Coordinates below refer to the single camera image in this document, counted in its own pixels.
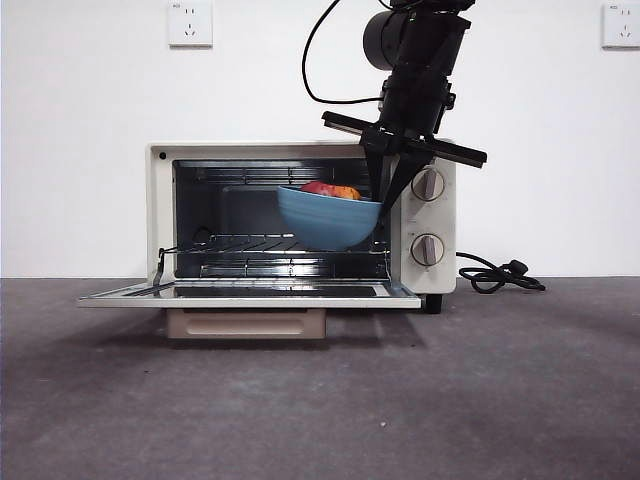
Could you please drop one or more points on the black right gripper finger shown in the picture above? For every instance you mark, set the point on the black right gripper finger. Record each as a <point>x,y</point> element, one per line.
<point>405,175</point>
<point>376,170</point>

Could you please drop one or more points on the red yellow apple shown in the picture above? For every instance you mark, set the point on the red yellow apple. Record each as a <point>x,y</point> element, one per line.
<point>332,191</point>

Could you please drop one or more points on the blue bowl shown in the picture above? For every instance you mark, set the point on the blue bowl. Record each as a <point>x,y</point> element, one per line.
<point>325,220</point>

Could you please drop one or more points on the oven door with glass window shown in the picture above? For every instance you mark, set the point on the oven door with glass window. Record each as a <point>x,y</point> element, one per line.
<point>250,324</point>

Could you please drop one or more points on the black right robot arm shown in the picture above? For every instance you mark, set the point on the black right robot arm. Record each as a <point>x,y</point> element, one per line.
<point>425,45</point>

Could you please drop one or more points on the beige oven knob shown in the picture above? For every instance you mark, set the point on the beige oven knob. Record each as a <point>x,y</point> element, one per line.
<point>427,250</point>
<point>430,186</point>

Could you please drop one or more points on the cream Toshiba toaster oven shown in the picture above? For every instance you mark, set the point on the cream Toshiba toaster oven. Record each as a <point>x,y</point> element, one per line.
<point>157,210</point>

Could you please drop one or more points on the white wall socket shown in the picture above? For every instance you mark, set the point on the white wall socket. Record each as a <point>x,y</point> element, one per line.
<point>190,25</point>
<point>621,27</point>

